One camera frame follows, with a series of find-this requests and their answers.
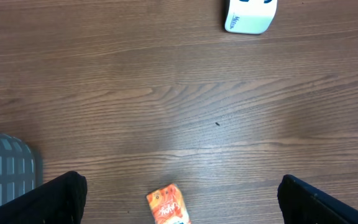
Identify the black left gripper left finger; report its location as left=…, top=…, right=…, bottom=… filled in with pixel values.
left=0, top=171, right=88, bottom=224

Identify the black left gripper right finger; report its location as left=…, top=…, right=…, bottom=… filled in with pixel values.
left=277, top=174, right=358, bottom=224

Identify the orange Kleenex tissue pack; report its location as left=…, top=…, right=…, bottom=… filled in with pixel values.
left=146, top=184, right=191, bottom=224

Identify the white barcode scanner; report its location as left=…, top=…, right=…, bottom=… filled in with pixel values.
left=224, top=0, right=278, bottom=35

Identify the dark grey plastic basket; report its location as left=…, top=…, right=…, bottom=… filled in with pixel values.
left=0, top=133, right=43, bottom=206

